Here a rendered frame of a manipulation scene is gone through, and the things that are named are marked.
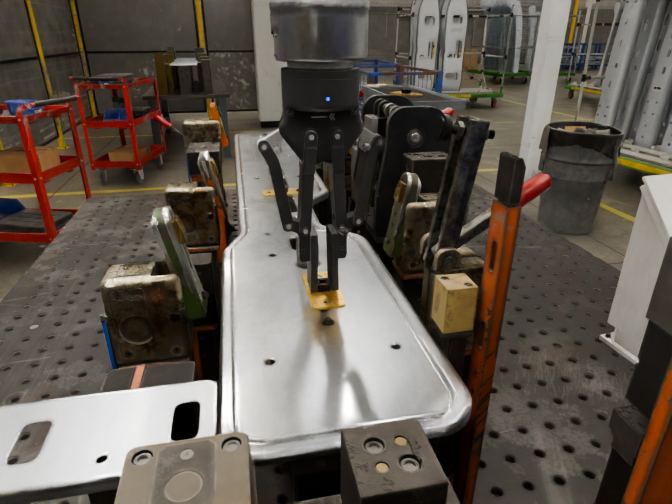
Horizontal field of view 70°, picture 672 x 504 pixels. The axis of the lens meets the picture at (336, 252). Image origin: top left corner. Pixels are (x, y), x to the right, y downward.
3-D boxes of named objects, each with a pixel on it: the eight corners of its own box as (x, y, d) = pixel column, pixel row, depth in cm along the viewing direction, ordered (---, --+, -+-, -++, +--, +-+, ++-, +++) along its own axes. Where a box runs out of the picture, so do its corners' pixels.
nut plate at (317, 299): (301, 275, 59) (301, 266, 59) (331, 272, 60) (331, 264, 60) (312, 310, 52) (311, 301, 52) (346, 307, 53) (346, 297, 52)
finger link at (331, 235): (325, 224, 54) (332, 223, 54) (327, 279, 57) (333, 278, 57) (330, 234, 52) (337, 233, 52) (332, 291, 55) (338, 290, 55)
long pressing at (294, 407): (225, 135, 160) (225, 130, 160) (293, 133, 164) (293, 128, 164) (216, 473, 37) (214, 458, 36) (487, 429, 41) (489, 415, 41)
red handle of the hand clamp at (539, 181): (423, 241, 58) (534, 165, 57) (431, 254, 59) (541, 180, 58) (436, 255, 55) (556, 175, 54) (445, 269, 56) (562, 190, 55)
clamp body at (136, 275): (143, 463, 74) (96, 257, 60) (222, 451, 76) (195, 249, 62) (132, 516, 66) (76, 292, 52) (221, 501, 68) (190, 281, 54)
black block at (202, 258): (178, 401, 86) (152, 252, 74) (239, 393, 88) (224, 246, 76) (173, 435, 79) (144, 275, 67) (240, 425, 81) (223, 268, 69)
